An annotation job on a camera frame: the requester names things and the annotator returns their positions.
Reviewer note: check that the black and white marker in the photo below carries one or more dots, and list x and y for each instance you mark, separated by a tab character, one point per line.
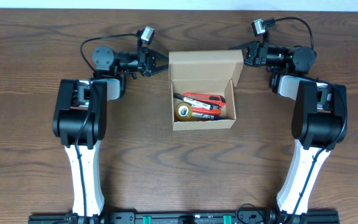
197	103

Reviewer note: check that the orange utility knife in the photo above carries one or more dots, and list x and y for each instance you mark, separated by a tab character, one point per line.
216	100

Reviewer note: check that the brown cardboard box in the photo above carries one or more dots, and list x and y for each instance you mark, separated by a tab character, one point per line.
211	72

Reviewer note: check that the clear yellowish tape roll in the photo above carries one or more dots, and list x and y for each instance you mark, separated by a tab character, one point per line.
184	112

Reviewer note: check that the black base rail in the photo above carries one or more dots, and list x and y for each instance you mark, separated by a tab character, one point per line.
249	215

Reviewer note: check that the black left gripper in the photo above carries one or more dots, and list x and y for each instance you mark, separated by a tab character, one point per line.
143	65

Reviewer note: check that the blue capped marker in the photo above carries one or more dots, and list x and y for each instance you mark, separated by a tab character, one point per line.
201	116

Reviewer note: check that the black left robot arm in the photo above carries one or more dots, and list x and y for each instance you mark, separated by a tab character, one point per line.
80	117

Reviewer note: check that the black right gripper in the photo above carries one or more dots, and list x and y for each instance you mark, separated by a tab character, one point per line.
253	53

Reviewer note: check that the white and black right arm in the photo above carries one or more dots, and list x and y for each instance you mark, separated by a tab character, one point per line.
319	120

